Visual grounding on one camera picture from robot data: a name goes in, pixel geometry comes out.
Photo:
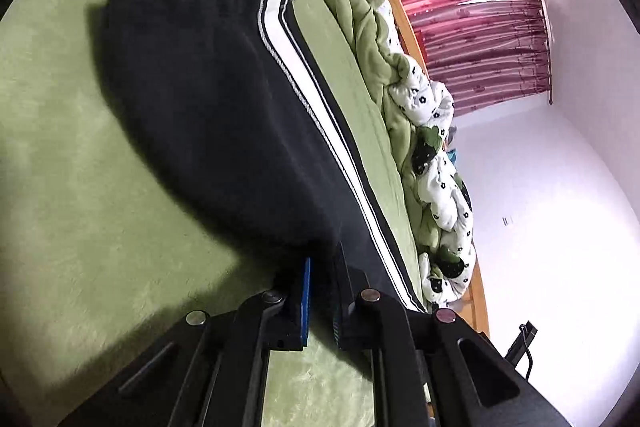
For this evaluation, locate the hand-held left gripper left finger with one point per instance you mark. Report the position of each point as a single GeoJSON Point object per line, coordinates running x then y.
{"type": "Point", "coordinates": [304, 302]}

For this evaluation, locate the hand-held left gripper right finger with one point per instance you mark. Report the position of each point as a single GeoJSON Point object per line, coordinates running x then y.
{"type": "Point", "coordinates": [342, 309]}

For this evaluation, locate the black pants with white stripes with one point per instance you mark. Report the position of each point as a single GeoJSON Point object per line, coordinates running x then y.
{"type": "Point", "coordinates": [200, 107]}

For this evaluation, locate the teal cloth item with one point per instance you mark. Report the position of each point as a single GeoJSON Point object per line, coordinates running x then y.
{"type": "Point", "coordinates": [452, 155]}

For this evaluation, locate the white flower print quilt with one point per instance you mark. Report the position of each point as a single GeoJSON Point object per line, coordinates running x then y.
{"type": "Point", "coordinates": [425, 97]}

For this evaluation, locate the green plush bed sheet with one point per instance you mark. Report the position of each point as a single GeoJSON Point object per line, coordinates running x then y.
{"type": "Point", "coordinates": [75, 207]}

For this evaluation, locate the crumpled green fleece blanket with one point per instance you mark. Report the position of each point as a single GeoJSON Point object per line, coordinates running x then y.
{"type": "Point", "coordinates": [365, 37]}

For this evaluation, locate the black wall bracket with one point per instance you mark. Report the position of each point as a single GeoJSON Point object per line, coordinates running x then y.
{"type": "Point", "coordinates": [520, 342]}

